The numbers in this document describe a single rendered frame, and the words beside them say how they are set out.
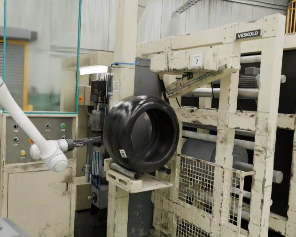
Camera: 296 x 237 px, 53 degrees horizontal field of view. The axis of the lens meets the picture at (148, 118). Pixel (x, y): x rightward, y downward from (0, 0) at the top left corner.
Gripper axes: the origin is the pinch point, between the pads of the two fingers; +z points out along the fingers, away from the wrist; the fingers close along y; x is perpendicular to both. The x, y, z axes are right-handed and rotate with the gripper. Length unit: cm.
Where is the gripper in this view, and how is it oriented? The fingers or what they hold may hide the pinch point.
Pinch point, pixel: (96, 139)
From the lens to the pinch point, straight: 198.8
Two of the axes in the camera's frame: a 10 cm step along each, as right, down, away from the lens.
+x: 0.6, 9.9, 1.5
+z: 8.1, -1.4, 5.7
